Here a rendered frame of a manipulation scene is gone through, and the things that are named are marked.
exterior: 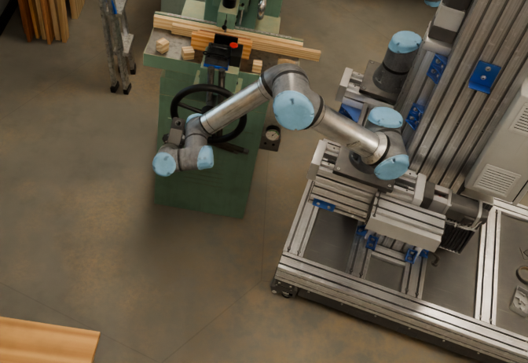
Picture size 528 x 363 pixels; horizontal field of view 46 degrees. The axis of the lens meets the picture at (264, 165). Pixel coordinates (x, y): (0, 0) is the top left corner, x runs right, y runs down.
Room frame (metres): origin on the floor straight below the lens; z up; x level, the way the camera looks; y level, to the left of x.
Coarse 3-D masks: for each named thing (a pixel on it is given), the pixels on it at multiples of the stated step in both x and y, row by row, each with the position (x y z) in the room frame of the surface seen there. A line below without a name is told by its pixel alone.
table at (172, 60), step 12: (156, 36) 1.96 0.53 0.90; (168, 36) 1.98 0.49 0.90; (180, 36) 1.99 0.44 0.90; (180, 48) 1.92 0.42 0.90; (144, 60) 1.84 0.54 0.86; (156, 60) 1.84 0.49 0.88; (168, 60) 1.85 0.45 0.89; (180, 60) 1.85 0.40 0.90; (192, 60) 1.86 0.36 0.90; (252, 60) 1.95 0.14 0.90; (264, 60) 1.97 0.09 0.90; (276, 60) 1.98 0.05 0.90; (192, 72) 1.85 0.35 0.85; (240, 72) 1.87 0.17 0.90; (252, 72) 1.88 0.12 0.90; (240, 84) 1.83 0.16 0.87
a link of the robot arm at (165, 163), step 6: (162, 150) 1.37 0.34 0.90; (168, 150) 1.37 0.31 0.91; (174, 150) 1.37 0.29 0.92; (156, 156) 1.32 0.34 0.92; (162, 156) 1.32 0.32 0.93; (168, 156) 1.33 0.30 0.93; (174, 156) 1.34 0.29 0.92; (156, 162) 1.31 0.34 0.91; (162, 162) 1.31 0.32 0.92; (168, 162) 1.31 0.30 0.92; (174, 162) 1.32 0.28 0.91; (156, 168) 1.30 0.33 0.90; (162, 168) 1.30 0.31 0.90; (168, 168) 1.30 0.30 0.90; (174, 168) 1.31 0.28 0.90; (162, 174) 1.29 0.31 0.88; (168, 174) 1.29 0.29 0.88
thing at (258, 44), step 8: (176, 24) 2.01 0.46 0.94; (184, 24) 2.02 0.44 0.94; (176, 32) 2.00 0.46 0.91; (184, 32) 2.00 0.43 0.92; (224, 32) 2.03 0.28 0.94; (256, 40) 2.03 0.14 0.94; (264, 40) 2.04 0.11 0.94; (256, 48) 2.03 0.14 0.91; (264, 48) 2.03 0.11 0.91; (272, 48) 2.03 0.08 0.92; (280, 48) 2.03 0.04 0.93; (288, 48) 2.03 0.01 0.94; (296, 48) 2.04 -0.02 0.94; (304, 48) 2.05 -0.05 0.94; (296, 56) 2.04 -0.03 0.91; (304, 56) 2.04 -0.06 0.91; (312, 56) 2.04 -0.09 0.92
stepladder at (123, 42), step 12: (108, 0) 2.55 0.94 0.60; (120, 0) 2.70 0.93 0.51; (108, 12) 2.58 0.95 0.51; (120, 12) 2.60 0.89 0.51; (108, 24) 2.59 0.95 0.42; (108, 36) 2.57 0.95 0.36; (120, 36) 2.60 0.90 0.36; (132, 36) 2.74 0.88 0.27; (108, 48) 2.56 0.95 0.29; (120, 48) 2.57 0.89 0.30; (108, 60) 2.56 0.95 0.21; (120, 60) 2.55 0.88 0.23; (132, 60) 2.73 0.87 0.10; (120, 72) 2.55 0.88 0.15; (132, 72) 2.73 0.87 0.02
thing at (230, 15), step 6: (222, 0) 2.05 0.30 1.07; (222, 6) 2.01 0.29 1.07; (222, 12) 1.98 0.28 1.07; (228, 12) 1.98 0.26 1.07; (234, 12) 1.99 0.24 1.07; (222, 18) 1.97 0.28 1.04; (228, 18) 1.98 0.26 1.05; (234, 18) 1.98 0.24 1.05; (216, 24) 1.98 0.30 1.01; (222, 24) 1.97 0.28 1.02; (228, 24) 1.98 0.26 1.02; (234, 24) 1.98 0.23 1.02
